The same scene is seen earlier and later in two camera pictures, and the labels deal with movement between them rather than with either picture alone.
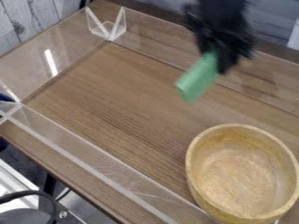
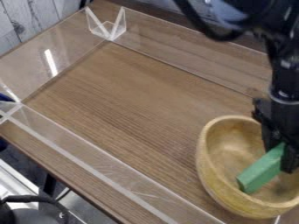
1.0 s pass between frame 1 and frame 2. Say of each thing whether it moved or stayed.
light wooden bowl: moved
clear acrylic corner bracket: stayed
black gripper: moved
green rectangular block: moved
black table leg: stayed
